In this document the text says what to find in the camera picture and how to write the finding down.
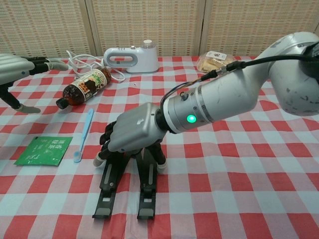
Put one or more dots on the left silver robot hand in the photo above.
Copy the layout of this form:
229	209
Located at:
15	67

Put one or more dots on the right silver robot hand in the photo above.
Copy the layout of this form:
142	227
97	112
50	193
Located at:
134	129

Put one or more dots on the black folding stand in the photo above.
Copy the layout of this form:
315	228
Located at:
109	179

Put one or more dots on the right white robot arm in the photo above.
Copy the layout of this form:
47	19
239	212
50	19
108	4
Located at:
224	99

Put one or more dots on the red white checkered tablecloth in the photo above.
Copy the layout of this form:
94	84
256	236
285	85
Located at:
224	186

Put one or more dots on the light blue toothbrush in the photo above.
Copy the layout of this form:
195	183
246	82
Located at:
84	132

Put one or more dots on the brown tea bottle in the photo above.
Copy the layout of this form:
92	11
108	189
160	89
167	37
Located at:
84	87

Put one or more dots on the white handheld appliance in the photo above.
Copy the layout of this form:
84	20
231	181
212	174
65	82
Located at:
147	59

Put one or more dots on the green tea sachet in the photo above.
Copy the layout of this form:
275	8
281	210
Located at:
42	152

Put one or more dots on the packaged bread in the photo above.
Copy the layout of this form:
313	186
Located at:
211	59

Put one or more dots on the wide bamboo folding screen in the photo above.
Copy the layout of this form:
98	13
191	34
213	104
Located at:
149	20

